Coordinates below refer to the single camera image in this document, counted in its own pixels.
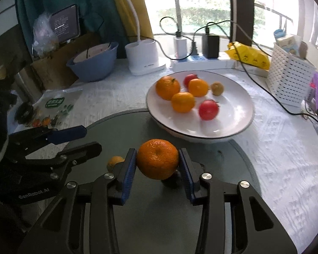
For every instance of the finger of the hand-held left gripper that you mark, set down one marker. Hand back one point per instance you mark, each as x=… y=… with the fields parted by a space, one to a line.
x=87 y=149
x=69 y=134

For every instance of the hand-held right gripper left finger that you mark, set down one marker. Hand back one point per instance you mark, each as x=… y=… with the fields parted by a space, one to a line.
x=127 y=177

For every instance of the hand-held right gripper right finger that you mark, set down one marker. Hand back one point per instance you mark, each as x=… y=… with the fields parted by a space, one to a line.
x=187 y=177

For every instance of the large orange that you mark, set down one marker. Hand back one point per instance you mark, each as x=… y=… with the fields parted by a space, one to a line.
x=167 y=87
x=157 y=158

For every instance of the white plate with dark rim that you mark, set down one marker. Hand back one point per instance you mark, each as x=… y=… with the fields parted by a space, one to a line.
x=228 y=121

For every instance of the small red apple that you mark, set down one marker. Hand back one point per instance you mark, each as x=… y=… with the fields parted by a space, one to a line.
x=189 y=79
x=208 y=109

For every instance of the small yellow lemon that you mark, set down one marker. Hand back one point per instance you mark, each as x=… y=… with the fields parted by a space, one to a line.
x=217 y=88

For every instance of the printed zip bag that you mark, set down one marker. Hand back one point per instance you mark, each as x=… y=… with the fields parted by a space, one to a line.
x=55 y=103

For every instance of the grey round mat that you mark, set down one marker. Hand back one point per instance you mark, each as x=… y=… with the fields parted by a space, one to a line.
x=153 y=222

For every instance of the brown cardboard box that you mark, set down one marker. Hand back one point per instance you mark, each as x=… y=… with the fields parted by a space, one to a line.
x=55 y=68

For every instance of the blue bowl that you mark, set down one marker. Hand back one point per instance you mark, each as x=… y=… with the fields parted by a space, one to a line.
x=92 y=70

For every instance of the pink bowl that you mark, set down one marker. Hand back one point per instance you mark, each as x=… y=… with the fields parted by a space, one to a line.
x=92 y=53

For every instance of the white desk lamp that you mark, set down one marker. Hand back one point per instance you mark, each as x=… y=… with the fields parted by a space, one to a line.
x=143 y=55

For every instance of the tablet screen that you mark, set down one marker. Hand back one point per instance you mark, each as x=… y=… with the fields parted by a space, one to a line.
x=65 y=23

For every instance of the white power strip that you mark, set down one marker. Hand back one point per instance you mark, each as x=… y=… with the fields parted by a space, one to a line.
x=201 y=63

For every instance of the black plug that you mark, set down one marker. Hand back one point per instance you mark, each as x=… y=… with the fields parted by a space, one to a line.
x=194 y=48

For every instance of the white charger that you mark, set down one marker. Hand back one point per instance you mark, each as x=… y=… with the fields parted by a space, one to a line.
x=180 y=47

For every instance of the yellow curtain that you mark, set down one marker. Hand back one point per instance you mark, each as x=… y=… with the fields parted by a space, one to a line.
x=129 y=18

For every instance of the teal curtain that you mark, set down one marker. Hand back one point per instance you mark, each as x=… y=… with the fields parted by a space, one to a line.
x=95 y=5

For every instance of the black charger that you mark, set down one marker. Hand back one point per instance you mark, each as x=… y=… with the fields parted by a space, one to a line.
x=210 y=46

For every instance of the yellow packet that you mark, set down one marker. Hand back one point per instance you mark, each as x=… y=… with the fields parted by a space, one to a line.
x=250 y=57

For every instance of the white perforated basket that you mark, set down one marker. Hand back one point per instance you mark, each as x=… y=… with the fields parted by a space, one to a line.
x=288 y=79

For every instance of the printed carton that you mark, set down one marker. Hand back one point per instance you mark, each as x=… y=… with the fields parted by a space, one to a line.
x=288 y=45

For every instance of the blue bottle cap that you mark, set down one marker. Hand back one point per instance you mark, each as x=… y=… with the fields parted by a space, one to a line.
x=280 y=33

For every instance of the black window post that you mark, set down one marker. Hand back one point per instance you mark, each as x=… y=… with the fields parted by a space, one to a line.
x=241 y=5

